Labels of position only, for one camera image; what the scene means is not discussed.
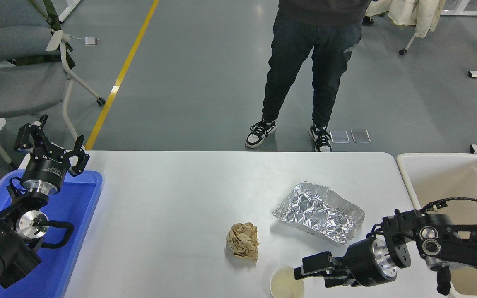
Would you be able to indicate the cream white jacket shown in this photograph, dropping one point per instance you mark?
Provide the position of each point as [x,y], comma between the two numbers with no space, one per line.
[408,12]

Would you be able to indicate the silver foil tray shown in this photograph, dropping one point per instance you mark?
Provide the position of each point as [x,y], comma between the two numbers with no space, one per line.
[317,211]

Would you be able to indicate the grey office chair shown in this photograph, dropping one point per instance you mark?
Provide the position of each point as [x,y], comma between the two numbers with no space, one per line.
[15,87]

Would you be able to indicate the clear floor plate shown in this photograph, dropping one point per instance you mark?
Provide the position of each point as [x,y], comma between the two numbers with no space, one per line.
[360,135]
[339,136]

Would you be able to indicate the person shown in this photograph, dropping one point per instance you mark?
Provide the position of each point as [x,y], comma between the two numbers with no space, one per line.
[288,49]

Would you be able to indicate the blue plastic tray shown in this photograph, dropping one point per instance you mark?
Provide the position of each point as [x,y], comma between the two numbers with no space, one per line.
[77,215]

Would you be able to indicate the tan paper ball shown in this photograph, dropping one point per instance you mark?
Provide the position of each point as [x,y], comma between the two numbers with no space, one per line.
[243,242]

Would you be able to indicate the white paper cup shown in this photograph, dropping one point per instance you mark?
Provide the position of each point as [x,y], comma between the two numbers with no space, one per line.
[284,285]

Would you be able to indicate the white power adapter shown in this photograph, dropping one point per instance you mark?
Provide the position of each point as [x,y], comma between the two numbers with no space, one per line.
[90,40]

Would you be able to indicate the white desk leg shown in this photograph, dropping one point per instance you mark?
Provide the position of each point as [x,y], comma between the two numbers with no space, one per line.
[68,9]

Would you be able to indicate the white desk base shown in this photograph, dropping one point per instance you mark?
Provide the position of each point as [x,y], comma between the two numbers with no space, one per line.
[462,12]

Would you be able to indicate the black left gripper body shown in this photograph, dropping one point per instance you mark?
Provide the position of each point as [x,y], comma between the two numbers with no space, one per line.
[46,169]

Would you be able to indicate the large pale plastic bin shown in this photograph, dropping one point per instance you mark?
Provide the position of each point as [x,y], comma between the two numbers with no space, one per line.
[441,178]

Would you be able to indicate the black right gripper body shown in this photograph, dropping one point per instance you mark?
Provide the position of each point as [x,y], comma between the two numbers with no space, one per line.
[358,263]

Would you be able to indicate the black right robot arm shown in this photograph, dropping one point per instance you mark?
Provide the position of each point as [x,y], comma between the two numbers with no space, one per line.
[462,248]

